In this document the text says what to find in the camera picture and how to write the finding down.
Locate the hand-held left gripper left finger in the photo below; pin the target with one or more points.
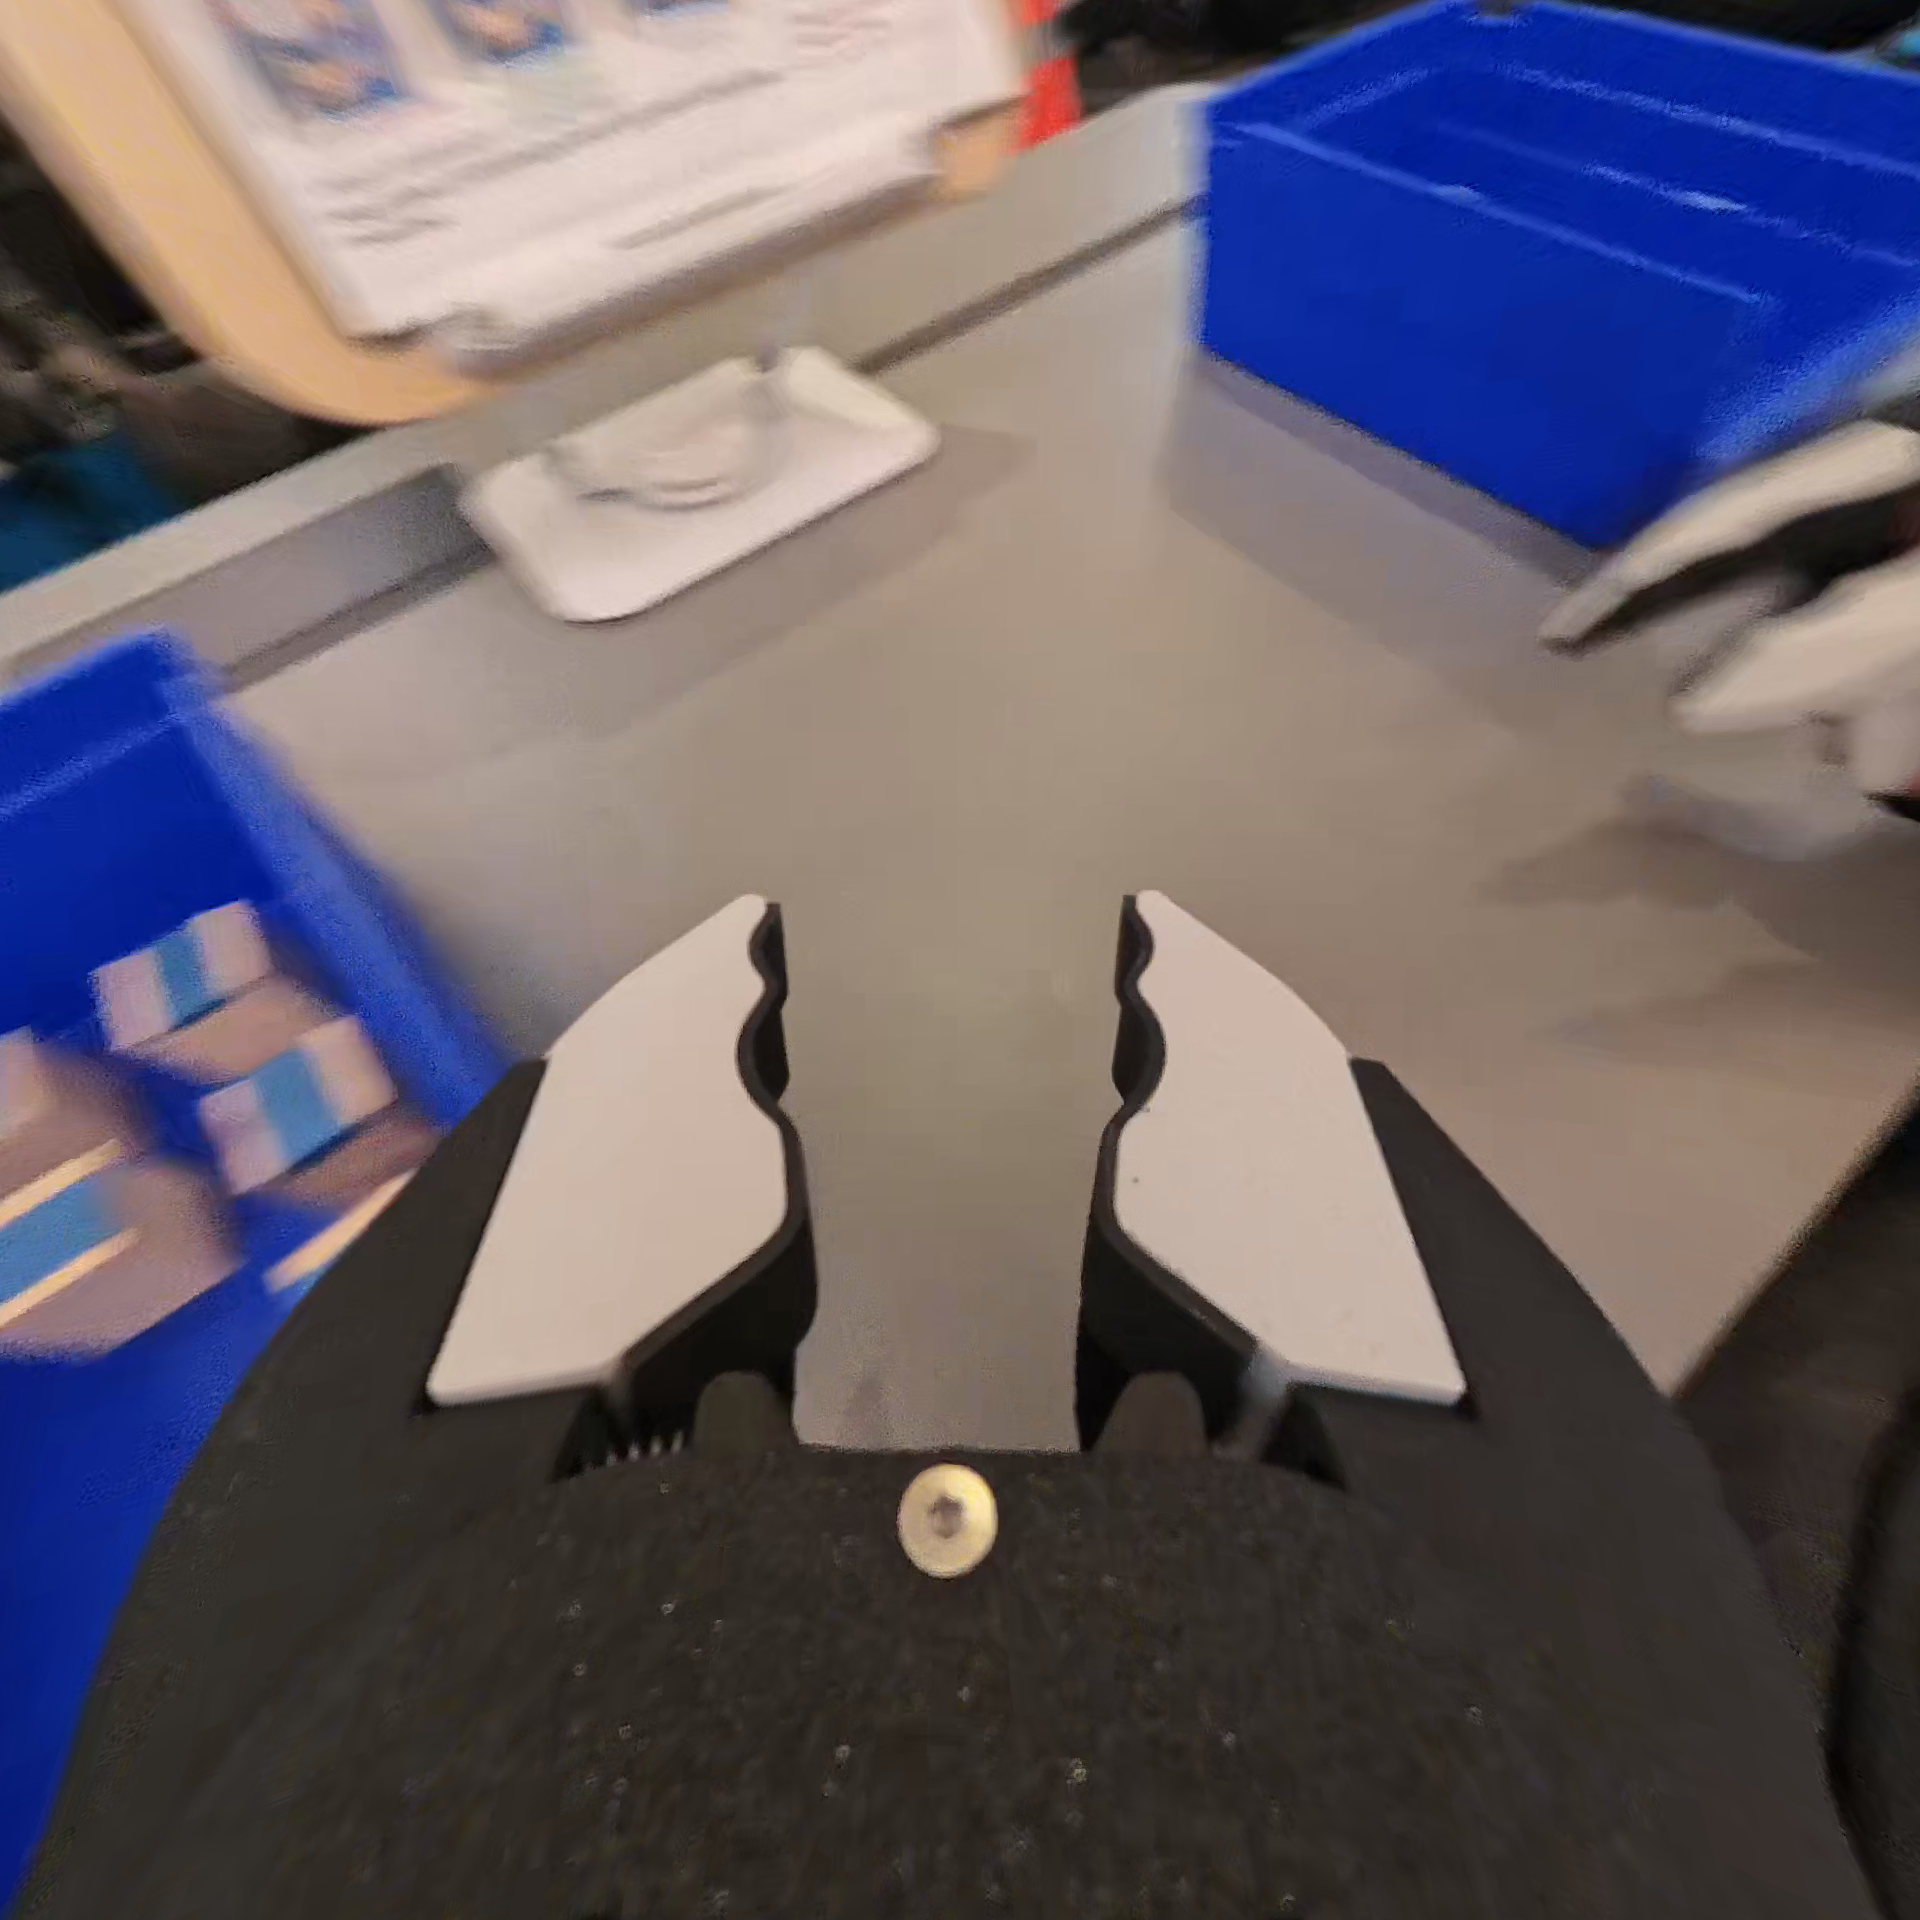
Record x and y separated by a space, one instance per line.
630 1186

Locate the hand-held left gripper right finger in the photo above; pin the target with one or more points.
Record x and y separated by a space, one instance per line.
1276 1202

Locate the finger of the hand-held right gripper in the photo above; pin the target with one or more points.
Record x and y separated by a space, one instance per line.
1831 662
1771 512

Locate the blue plastic bin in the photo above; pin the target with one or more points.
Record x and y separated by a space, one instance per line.
1426 302
90 781

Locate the cluster of taped wooden cubes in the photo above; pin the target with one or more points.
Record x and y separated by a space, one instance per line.
187 976

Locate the person's legs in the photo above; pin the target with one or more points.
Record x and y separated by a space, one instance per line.
1831 1502

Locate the wood and white document stand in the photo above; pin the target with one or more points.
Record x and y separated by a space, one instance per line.
706 496

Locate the printed instruction sheet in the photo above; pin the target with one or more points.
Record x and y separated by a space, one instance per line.
525 166

